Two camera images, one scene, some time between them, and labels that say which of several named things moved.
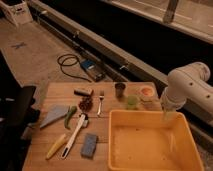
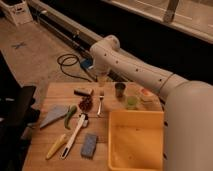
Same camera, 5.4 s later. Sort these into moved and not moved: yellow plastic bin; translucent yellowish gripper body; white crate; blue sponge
Moved: translucent yellowish gripper body
Not moved: white crate; blue sponge; yellow plastic bin
